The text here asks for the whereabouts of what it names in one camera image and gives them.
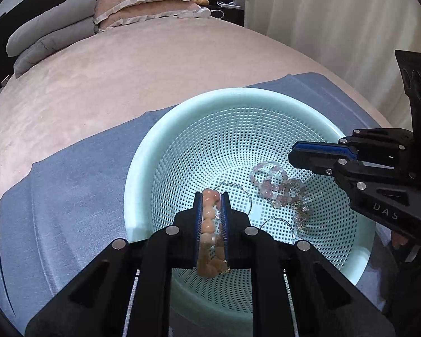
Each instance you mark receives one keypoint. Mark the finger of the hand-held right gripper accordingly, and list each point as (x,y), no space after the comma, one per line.
(379,196)
(322,148)

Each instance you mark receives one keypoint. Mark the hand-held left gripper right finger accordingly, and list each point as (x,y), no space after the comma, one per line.
(225,231)

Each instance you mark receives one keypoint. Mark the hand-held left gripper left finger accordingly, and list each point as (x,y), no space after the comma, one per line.
(198,231)

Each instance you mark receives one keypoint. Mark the large silver hoop earring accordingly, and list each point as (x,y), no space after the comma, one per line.
(266,222)
(247,196)

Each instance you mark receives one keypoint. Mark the mint green plastic basket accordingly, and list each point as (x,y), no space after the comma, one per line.
(203,147)

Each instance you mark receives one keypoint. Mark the person's right hand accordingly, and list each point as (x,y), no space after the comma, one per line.
(400,240)

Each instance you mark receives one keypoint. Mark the cream curtain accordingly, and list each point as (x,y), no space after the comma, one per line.
(336,24)

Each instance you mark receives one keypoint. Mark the blue cloth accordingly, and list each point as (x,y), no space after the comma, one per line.
(73,217)

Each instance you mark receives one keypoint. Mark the dark bedside table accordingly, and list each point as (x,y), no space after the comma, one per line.
(231,15)

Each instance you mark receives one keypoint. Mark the bed with pink cover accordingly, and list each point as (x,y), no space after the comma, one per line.
(126,77)

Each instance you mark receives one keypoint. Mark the grey pillow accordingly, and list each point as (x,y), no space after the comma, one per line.
(52,51)
(52,21)

